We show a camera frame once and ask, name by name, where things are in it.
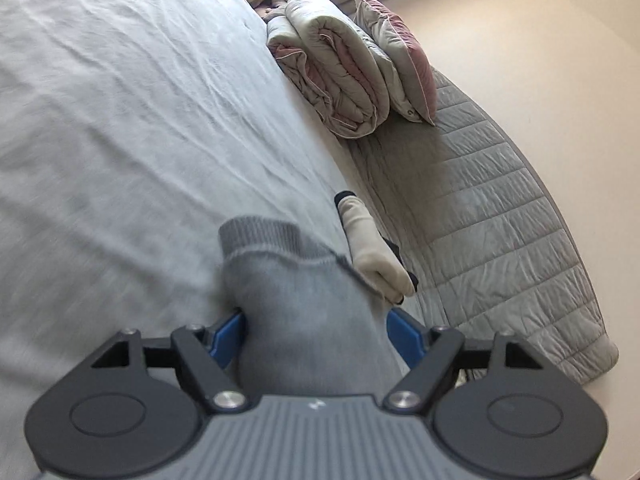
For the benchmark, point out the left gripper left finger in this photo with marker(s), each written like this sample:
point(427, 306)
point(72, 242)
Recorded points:
point(221, 342)

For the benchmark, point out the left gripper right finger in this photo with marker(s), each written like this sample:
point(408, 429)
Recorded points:
point(412, 340)

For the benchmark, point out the grey knit sweater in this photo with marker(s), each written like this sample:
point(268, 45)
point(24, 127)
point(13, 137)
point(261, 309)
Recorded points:
point(316, 327)

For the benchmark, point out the folded cream black socks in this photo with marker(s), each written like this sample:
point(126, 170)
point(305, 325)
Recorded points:
point(373, 255)

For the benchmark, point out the grey quilted headboard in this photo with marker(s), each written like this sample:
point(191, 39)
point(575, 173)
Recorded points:
point(475, 223)

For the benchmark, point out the pink grey pillow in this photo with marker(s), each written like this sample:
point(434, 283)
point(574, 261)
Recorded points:
point(394, 37)

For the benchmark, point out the grey bed sheet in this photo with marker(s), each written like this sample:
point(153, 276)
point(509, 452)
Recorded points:
point(131, 130)

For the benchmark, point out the folded grey pink duvet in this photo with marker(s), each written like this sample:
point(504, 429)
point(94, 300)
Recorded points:
point(331, 61)

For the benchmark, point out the stuffed toy by bed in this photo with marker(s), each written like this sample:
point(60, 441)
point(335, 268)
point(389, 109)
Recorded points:
point(270, 9)

